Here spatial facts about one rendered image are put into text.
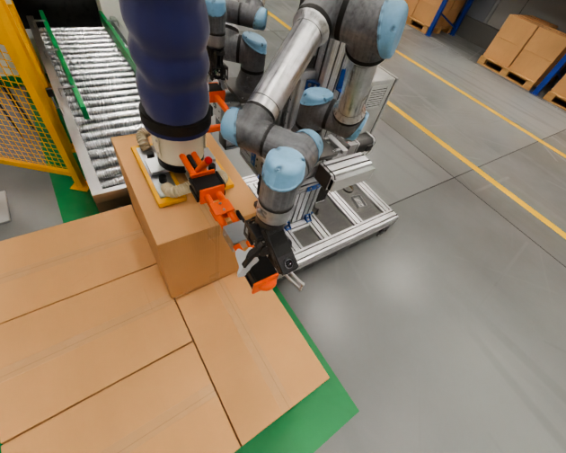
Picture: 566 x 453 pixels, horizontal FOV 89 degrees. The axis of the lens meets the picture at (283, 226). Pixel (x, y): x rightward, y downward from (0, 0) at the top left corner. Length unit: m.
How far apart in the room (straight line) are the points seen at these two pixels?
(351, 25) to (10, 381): 1.48
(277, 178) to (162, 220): 0.63
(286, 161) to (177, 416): 0.97
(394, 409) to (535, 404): 0.95
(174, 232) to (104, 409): 0.63
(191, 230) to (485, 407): 1.99
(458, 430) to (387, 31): 1.99
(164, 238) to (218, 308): 0.44
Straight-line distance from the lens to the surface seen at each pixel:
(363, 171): 1.43
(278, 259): 0.63
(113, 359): 1.30
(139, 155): 1.27
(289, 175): 0.50
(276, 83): 0.69
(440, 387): 2.20
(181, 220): 1.05
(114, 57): 3.10
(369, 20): 0.82
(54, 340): 1.40
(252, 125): 0.63
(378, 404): 1.97
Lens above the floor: 1.75
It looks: 50 degrees down
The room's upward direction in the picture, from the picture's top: 16 degrees clockwise
